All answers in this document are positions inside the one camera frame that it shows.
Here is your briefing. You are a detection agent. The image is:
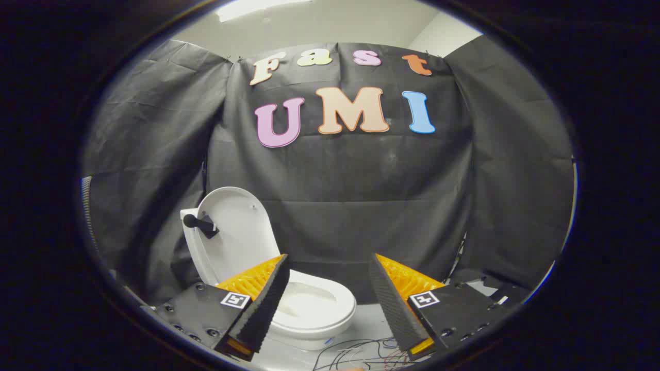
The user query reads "tangle of thin cables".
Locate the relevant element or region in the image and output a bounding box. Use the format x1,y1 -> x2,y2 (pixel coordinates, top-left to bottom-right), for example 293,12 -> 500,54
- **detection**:
312,337 -> 413,371

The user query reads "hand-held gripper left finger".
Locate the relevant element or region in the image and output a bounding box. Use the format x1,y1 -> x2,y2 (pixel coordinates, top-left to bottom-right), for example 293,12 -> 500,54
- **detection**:
154,254 -> 290,361

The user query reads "white toilet bowl with seat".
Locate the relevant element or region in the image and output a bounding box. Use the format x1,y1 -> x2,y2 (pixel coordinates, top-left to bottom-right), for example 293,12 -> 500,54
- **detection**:
267,268 -> 357,351

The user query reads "black box with white label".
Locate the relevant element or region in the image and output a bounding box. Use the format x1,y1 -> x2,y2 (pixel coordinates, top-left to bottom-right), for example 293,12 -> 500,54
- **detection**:
454,268 -> 533,311

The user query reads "black backdrop cloth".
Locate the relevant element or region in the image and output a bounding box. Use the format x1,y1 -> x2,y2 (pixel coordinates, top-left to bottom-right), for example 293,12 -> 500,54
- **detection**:
82,35 -> 575,306

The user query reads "white toilet tank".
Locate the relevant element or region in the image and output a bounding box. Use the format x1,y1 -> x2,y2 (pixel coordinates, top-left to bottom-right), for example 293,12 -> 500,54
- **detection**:
180,208 -> 217,285

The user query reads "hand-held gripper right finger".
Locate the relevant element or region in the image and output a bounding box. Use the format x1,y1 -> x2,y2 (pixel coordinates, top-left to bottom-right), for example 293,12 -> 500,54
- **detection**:
369,252 -> 508,361

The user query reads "grey ribbed hose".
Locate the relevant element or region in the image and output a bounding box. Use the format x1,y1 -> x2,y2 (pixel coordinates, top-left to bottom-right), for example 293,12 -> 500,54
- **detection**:
81,176 -> 100,250

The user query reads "black lid handle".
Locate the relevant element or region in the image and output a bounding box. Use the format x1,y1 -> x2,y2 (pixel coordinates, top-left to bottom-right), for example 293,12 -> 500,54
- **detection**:
183,213 -> 220,240

